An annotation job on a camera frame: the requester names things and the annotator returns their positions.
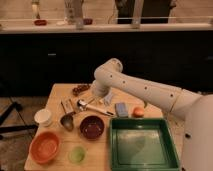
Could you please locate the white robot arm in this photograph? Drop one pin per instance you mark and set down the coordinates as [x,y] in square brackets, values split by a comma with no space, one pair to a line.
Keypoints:
[195,109]

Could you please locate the white bottle on shelf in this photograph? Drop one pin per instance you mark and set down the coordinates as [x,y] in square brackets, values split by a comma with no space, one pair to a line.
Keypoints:
[35,8]

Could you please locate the green plastic tray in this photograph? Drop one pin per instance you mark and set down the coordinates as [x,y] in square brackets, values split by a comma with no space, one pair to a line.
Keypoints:
[142,145]

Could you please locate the dark purple bowl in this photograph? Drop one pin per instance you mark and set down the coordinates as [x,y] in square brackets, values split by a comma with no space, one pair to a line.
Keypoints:
[92,127]

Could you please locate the orange bowl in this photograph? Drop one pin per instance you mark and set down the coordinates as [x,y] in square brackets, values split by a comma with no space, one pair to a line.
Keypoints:
[44,147]

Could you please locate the green plastic cup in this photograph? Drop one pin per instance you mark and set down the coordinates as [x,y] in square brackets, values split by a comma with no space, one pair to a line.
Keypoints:
[77,155]

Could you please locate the orange round fruit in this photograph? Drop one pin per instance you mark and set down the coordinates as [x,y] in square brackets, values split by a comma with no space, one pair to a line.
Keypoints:
[138,112]

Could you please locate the dark red grapes bunch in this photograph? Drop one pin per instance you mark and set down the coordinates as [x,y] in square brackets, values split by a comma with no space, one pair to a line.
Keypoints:
[80,88]

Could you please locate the grey blue cloth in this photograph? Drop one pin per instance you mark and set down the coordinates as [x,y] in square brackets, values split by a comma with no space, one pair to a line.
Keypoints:
[108,98]

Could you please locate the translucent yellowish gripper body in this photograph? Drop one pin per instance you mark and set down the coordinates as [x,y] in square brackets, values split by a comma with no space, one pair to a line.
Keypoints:
[97,99]

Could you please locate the red bowl on shelf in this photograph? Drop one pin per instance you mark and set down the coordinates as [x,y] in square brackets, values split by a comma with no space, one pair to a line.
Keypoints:
[40,22]

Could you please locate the small cardboard box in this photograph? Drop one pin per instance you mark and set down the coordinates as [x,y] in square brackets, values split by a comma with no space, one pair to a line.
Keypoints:
[67,106]

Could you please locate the blue sponge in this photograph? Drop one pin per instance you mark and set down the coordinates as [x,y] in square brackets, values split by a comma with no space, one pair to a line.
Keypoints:
[121,110]

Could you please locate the white handled spatula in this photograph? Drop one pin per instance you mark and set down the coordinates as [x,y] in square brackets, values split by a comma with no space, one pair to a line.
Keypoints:
[94,108]

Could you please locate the black tripod stand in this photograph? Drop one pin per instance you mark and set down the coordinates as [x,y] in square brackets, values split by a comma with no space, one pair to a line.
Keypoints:
[11,120]

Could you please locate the white cup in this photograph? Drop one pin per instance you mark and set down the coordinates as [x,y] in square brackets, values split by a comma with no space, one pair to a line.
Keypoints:
[43,117]

